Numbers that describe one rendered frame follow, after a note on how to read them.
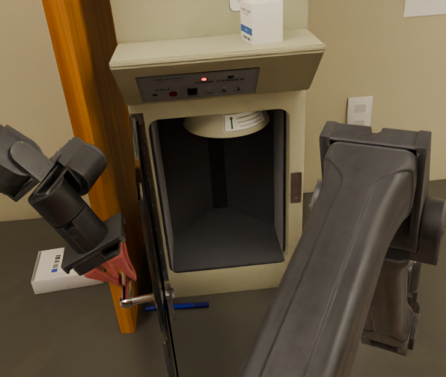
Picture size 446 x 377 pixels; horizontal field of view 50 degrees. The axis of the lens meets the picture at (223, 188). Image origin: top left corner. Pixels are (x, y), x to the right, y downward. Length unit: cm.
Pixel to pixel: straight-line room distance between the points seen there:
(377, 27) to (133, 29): 73
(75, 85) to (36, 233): 73
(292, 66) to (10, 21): 78
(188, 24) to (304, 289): 62
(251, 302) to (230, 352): 14
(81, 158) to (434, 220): 49
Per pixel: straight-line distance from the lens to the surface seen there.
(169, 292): 72
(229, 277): 108
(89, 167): 71
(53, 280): 119
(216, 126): 91
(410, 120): 150
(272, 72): 78
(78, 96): 78
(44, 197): 67
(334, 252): 28
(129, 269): 75
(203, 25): 83
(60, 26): 76
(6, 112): 141
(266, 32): 76
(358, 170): 33
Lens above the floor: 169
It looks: 30 degrees down
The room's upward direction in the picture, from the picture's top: 4 degrees counter-clockwise
